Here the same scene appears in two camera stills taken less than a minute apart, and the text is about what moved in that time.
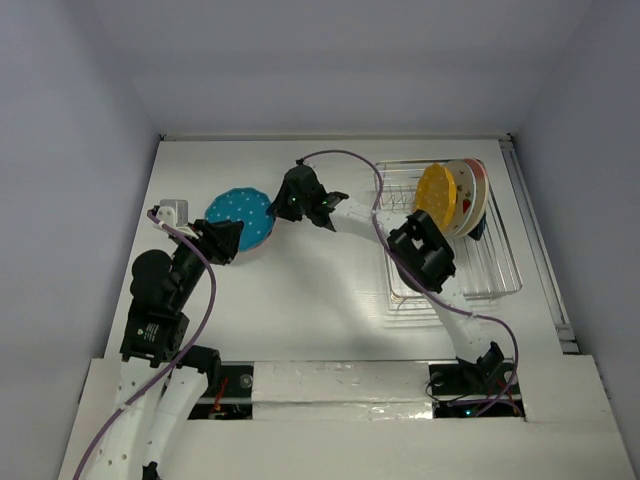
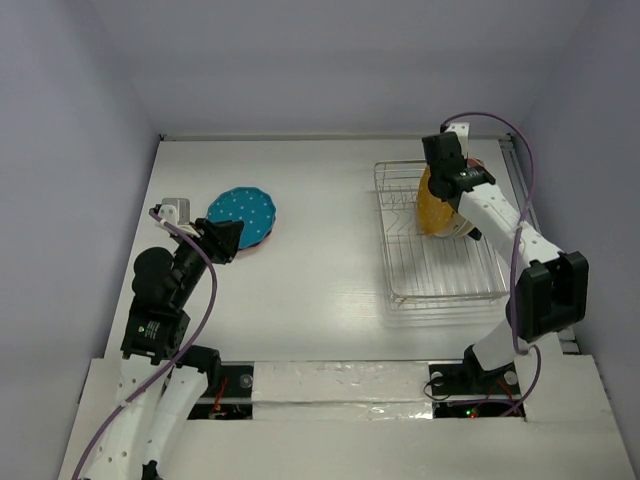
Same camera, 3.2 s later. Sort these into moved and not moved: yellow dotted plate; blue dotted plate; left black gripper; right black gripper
Moved: right black gripper
Not moved: left black gripper; blue dotted plate; yellow dotted plate
